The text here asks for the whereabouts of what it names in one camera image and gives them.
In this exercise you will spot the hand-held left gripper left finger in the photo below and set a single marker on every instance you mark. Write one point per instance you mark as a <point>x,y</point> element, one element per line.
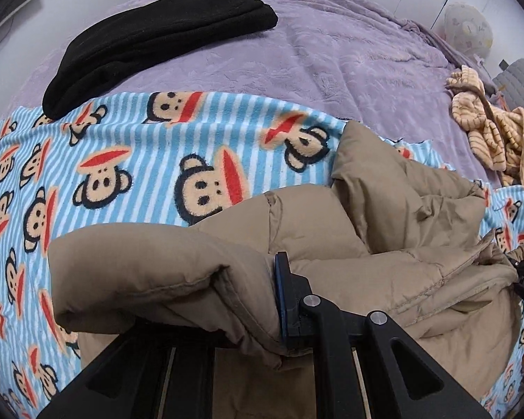
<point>126,371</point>

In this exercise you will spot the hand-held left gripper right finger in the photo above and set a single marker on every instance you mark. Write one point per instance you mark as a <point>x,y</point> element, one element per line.
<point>281,301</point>

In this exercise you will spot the tan puffer jacket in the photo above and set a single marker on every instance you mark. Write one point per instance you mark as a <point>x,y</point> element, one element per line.
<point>375,209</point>

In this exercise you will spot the beige striped garment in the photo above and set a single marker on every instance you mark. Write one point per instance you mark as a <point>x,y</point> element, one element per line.
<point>506,139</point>

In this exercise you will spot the monkey print striped blanket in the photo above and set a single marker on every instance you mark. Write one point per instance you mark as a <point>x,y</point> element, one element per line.
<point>113,148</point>

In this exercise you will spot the purple bed cover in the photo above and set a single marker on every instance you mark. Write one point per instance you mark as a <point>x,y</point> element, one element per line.
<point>332,52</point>

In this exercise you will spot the round white patterned fan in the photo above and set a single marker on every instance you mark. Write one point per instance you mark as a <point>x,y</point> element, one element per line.
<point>467,30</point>

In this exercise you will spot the black folded garment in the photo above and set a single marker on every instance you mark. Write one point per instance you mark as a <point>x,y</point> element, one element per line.
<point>157,39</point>

